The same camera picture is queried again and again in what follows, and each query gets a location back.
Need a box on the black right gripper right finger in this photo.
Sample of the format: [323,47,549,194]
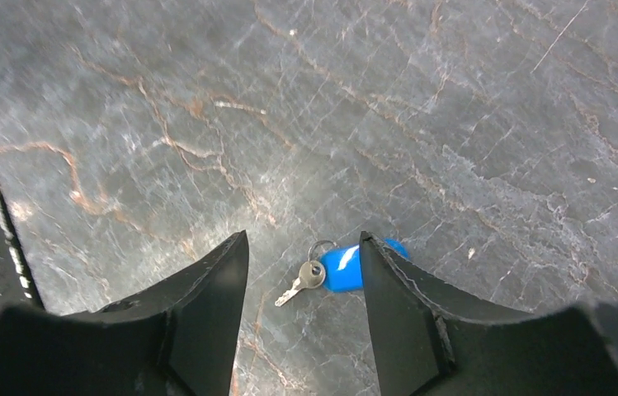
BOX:
[360,232,618,395]

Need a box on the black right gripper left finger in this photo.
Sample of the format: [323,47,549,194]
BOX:
[0,231,249,395]

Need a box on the blue plastic key tag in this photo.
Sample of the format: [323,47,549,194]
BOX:
[320,238,411,294]

